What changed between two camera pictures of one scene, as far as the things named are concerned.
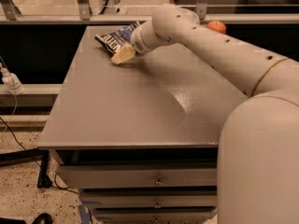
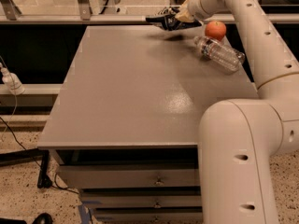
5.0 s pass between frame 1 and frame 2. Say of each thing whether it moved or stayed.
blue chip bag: moved
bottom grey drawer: stayed
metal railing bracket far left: stayed
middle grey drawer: stayed
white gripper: moved
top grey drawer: stayed
